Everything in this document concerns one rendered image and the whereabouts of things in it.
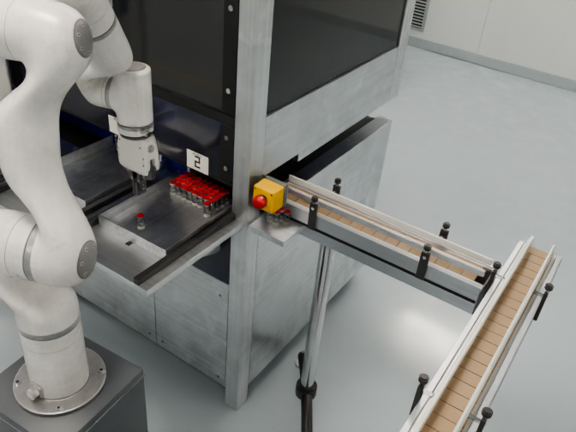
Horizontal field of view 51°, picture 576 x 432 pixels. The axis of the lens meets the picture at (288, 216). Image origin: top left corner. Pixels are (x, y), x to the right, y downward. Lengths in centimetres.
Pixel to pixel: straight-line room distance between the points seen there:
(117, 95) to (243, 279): 79
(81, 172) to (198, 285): 54
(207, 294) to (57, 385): 88
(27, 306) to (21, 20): 52
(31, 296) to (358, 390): 161
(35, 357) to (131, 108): 57
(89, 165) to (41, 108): 110
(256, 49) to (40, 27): 70
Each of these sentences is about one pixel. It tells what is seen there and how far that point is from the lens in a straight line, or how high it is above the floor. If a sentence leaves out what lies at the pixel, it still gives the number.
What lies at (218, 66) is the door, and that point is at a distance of 167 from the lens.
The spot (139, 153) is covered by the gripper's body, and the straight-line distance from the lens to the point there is 148.
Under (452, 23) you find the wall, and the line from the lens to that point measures 630.
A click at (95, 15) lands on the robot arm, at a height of 159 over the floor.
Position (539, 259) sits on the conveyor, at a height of 93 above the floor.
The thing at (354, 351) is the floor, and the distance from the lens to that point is 269.
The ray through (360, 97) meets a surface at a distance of 221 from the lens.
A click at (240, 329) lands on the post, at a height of 43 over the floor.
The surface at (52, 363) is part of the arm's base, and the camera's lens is 131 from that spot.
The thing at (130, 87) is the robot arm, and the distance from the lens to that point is 140.
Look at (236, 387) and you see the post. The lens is 233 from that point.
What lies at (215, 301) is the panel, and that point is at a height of 50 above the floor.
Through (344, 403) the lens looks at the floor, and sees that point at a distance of 250.
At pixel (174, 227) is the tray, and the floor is 88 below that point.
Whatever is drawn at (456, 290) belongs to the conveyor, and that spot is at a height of 90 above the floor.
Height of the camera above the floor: 193
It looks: 34 degrees down
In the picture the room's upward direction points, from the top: 6 degrees clockwise
